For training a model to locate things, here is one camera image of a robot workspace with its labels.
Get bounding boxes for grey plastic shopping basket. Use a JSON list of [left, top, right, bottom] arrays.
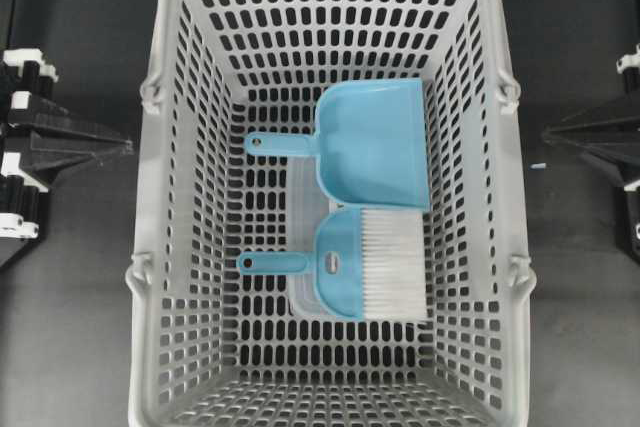
[[126, 0, 536, 426]]

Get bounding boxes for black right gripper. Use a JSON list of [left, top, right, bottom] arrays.
[[542, 45, 639, 240]]

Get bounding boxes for blue hand brush white bristles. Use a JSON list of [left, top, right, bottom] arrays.
[[236, 208, 428, 322]]

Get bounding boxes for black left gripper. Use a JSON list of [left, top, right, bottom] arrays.
[[1, 48, 134, 267]]

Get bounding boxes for blue plastic dustpan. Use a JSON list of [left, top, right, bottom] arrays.
[[244, 78, 430, 213]]

